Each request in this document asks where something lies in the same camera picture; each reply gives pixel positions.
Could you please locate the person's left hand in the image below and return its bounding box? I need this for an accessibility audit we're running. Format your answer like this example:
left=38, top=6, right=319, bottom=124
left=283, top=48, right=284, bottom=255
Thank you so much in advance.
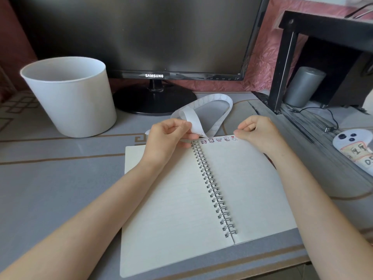
left=139, top=118, right=200, bottom=170

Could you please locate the person's right hand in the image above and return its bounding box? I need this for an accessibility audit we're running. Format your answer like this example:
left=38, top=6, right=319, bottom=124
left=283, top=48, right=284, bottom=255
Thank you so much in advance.
left=234, top=115, right=291, bottom=157

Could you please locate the white sticker strip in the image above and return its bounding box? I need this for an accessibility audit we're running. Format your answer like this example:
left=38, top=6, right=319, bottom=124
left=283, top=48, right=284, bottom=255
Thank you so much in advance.
left=145, top=94, right=233, bottom=140

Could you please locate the cream spiral notebook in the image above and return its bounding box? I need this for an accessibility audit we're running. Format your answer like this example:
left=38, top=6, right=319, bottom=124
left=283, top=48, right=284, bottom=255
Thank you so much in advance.
left=119, top=134, right=298, bottom=279

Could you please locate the person's right forearm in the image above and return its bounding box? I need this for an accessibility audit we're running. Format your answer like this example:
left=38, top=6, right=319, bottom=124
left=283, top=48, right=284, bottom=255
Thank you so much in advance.
left=271, top=142, right=373, bottom=280

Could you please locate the person's left forearm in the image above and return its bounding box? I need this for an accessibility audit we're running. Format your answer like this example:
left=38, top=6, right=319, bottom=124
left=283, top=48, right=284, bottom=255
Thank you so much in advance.
left=0, top=160, right=167, bottom=280

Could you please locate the grey cylindrical speaker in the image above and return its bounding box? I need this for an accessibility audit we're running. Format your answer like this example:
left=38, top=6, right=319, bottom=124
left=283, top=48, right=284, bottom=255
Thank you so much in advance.
left=284, top=66, right=327, bottom=108

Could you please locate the white labelled VR controller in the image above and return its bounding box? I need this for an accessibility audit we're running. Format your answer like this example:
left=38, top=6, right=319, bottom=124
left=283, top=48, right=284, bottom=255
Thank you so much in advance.
left=333, top=128, right=373, bottom=176

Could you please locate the white plastic waste bin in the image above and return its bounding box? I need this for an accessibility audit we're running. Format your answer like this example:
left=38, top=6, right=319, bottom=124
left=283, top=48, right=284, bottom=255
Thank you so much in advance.
left=19, top=57, right=117, bottom=138

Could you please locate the grey patterned desk mat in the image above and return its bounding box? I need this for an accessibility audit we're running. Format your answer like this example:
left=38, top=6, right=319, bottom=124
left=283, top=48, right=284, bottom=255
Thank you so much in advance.
left=0, top=89, right=373, bottom=280

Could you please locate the black computer monitor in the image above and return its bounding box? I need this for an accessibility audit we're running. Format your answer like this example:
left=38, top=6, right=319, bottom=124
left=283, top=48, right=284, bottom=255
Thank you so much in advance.
left=9, top=0, right=272, bottom=116

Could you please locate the brown floral curtain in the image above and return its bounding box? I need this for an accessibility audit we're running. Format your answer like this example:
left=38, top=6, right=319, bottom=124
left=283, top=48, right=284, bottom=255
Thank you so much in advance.
left=0, top=64, right=17, bottom=100

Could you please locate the black cable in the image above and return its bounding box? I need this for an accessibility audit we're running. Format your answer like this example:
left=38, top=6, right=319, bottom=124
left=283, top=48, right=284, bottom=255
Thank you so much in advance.
left=288, top=106, right=340, bottom=133

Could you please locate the black shelf frame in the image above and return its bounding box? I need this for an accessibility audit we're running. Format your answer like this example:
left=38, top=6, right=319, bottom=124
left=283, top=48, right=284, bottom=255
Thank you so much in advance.
left=252, top=10, right=373, bottom=115

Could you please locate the black wire frame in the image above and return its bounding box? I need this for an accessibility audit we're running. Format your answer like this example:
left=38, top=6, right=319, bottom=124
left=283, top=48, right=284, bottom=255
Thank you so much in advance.
left=343, top=2, right=373, bottom=19

